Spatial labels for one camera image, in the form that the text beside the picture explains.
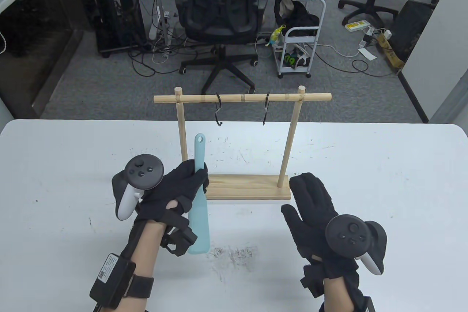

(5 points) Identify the teal dessert spatula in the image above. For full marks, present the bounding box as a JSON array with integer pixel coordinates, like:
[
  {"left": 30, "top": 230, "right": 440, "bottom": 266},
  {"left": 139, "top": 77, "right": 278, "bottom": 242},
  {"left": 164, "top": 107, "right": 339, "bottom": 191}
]
[{"left": 188, "top": 134, "right": 211, "bottom": 255}]

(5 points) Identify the black computer case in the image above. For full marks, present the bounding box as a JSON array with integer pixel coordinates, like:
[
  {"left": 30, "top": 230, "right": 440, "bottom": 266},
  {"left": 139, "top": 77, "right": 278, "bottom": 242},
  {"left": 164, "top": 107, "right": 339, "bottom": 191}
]
[{"left": 389, "top": 0, "right": 438, "bottom": 64}]

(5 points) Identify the person's left hand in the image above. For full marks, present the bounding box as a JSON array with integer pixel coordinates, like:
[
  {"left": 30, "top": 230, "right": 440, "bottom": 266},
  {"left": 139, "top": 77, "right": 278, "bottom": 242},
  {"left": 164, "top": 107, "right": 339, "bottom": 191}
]
[{"left": 136, "top": 159, "right": 210, "bottom": 223}]

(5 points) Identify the black forearm strap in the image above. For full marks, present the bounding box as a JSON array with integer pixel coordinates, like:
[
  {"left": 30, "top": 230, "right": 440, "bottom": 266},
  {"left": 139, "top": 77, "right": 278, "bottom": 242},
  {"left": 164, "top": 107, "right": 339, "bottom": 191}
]
[
  {"left": 344, "top": 272, "right": 375, "bottom": 312},
  {"left": 126, "top": 275, "right": 155, "bottom": 298}
]

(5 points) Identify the black shoe with green print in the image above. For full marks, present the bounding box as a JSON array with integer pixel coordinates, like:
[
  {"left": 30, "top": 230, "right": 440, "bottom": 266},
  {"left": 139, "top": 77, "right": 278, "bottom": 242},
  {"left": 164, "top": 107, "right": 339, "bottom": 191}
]
[{"left": 283, "top": 52, "right": 311, "bottom": 70}]

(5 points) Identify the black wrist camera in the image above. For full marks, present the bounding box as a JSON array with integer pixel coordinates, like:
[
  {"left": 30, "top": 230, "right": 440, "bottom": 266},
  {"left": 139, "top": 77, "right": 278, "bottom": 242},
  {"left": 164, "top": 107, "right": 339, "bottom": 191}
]
[
  {"left": 161, "top": 213, "right": 198, "bottom": 257},
  {"left": 301, "top": 264, "right": 326, "bottom": 298}
]

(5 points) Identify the person's right hand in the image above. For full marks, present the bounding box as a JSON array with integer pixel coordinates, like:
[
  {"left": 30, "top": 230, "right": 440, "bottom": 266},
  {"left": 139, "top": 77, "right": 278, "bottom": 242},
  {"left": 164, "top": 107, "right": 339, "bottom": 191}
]
[{"left": 281, "top": 172, "right": 361, "bottom": 280}]

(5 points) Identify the person's right forearm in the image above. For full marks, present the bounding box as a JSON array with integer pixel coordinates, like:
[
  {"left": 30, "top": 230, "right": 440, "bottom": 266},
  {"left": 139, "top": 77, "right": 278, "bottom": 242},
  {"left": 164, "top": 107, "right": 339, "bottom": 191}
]
[{"left": 324, "top": 277, "right": 354, "bottom": 312}]

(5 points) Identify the white yellow-label power strip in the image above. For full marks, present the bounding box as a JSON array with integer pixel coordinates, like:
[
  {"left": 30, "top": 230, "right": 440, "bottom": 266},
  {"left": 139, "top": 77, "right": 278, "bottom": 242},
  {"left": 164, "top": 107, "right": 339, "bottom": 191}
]
[{"left": 345, "top": 20, "right": 369, "bottom": 33}]

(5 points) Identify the white rolling cart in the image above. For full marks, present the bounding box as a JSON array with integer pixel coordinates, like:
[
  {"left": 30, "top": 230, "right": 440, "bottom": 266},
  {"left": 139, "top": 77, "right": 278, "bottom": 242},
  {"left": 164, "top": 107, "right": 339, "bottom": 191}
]
[{"left": 277, "top": 0, "right": 327, "bottom": 79}]

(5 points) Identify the dark grey handheld controller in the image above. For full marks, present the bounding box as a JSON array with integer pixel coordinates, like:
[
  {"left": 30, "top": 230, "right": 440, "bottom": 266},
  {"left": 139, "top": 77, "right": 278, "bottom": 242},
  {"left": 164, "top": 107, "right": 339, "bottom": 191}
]
[
  {"left": 112, "top": 155, "right": 164, "bottom": 221},
  {"left": 325, "top": 214, "right": 387, "bottom": 276}
]

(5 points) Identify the person's left forearm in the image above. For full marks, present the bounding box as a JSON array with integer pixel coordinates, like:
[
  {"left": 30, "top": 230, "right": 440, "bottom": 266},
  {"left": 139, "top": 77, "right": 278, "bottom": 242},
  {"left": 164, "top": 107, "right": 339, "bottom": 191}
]
[{"left": 117, "top": 221, "right": 166, "bottom": 312}]

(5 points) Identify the black computer tower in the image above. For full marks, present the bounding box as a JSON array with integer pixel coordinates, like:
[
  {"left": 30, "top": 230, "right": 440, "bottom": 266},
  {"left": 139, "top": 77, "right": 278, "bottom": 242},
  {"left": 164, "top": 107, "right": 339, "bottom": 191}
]
[{"left": 89, "top": 0, "right": 147, "bottom": 59}]

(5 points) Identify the black bag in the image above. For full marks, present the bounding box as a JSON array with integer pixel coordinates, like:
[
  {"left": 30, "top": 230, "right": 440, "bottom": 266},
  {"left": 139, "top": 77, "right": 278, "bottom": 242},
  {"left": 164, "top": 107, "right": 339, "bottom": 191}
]
[{"left": 274, "top": 0, "right": 320, "bottom": 28}]

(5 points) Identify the black mesh office chair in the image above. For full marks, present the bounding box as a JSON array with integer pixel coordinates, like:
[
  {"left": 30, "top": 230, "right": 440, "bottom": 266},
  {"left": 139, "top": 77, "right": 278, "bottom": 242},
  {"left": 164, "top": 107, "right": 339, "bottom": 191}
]
[{"left": 174, "top": 0, "right": 269, "bottom": 95}]

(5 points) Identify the yellow green toy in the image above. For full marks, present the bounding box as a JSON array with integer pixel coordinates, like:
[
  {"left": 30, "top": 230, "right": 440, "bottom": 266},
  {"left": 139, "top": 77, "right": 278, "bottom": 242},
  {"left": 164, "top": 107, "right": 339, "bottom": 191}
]
[{"left": 265, "top": 25, "right": 288, "bottom": 48}]

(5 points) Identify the wooden hanging rack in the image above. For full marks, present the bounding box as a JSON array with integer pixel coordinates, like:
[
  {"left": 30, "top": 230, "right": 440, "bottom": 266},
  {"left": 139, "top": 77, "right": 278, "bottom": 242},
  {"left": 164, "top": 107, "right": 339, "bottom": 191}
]
[{"left": 154, "top": 86, "right": 332, "bottom": 201}]

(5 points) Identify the black labelled forearm box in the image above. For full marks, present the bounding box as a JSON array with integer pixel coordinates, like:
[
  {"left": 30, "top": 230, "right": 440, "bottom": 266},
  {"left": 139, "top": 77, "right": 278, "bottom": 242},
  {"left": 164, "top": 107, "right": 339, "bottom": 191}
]
[{"left": 90, "top": 253, "right": 136, "bottom": 309}]

